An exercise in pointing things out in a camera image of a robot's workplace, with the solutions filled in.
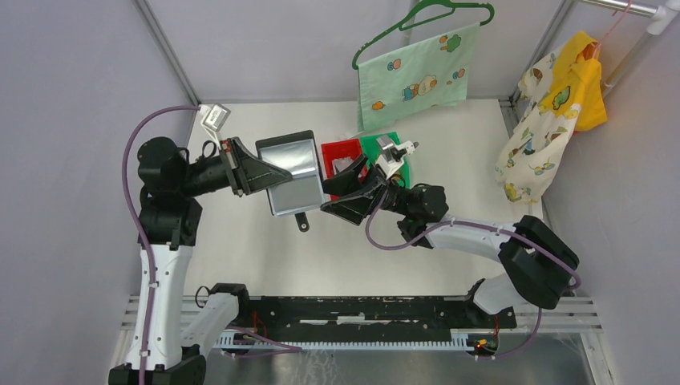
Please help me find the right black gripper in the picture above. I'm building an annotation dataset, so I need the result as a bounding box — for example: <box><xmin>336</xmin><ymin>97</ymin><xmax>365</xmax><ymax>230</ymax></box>
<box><xmin>314</xmin><ymin>153</ymin><xmax>412</xmax><ymax>225</ymax></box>

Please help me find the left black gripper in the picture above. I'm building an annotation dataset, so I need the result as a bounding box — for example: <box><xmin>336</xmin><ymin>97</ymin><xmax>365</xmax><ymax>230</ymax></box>
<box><xmin>179</xmin><ymin>136</ymin><xmax>293</xmax><ymax>197</ymax></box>

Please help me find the black leather card holder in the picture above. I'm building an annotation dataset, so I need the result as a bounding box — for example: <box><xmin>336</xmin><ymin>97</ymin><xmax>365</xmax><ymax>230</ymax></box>
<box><xmin>256</xmin><ymin>130</ymin><xmax>326</xmax><ymax>233</ymax></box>

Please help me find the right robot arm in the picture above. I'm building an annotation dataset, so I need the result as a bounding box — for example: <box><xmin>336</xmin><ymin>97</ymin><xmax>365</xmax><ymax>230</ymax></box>
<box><xmin>321</xmin><ymin>155</ymin><xmax>581</xmax><ymax>327</ymax></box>

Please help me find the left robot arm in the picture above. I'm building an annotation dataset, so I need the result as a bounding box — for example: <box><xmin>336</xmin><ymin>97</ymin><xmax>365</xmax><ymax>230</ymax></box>
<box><xmin>108</xmin><ymin>137</ymin><xmax>293</xmax><ymax>384</ymax></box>

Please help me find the white card stack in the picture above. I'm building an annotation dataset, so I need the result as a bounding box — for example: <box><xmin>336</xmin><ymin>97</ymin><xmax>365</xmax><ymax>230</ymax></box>
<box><xmin>331</xmin><ymin>157</ymin><xmax>354</xmax><ymax>175</ymax></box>

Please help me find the red plastic bin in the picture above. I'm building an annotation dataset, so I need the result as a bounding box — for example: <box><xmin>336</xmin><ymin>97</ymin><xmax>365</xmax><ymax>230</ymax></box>
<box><xmin>321</xmin><ymin>139</ymin><xmax>363</xmax><ymax>179</ymax></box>

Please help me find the green plastic bin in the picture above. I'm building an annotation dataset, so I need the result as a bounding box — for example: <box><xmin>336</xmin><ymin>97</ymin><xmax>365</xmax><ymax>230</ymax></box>
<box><xmin>359</xmin><ymin>132</ymin><xmax>417</xmax><ymax>187</ymax></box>

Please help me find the light green printed cloth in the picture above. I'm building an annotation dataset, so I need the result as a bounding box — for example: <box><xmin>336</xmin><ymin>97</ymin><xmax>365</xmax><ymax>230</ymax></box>
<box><xmin>358</xmin><ymin>23</ymin><xmax>481</xmax><ymax>132</ymax></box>

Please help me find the white printed garment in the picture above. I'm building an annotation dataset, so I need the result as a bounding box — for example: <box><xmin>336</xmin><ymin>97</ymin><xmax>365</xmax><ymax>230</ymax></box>
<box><xmin>494</xmin><ymin>45</ymin><xmax>575</xmax><ymax>204</ymax></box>

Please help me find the green clothes hanger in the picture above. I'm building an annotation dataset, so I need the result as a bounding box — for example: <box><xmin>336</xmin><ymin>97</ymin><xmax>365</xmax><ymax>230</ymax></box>
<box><xmin>351</xmin><ymin>0</ymin><xmax>496</xmax><ymax>71</ymax></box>

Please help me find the yellow garment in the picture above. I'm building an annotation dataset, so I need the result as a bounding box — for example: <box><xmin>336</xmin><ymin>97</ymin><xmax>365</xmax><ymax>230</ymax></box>
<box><xmin>540</xmin><ymin>30</ymin><xmax>608</xmax><ymax>132</ymax></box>

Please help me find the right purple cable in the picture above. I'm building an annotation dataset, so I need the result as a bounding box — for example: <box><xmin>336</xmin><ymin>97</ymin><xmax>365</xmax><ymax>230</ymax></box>
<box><xmin>364</xmin><ymin>139</ymin><xmax>583</xmax><ymax>359</ymax></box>

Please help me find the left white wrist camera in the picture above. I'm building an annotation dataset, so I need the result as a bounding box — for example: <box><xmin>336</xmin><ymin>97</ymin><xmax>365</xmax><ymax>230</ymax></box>
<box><xmin>199</xmin><ymin>103</ymin><xmax>231</xmax><ymax>144</ymax></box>

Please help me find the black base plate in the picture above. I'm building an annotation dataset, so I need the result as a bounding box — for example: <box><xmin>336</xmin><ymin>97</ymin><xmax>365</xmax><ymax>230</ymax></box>
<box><xmin>233</xmin><ymin>296</ymin><xmax>517</xmax><ymax>342</ymax></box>

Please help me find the white slotted cable duct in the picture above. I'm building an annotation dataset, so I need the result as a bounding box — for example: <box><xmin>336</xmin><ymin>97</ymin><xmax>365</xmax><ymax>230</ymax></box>
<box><xmin>213</xmin><ymin>329</ymin><xmax>497</xmax><ymax>355</ymax></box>

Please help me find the metal hanging rail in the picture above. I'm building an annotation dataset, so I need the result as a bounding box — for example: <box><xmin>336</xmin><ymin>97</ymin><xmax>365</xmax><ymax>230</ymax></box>
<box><xmin>586</xmin><ymin>1</ymin><xmax>679</xmax><ymax>96</ymax></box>

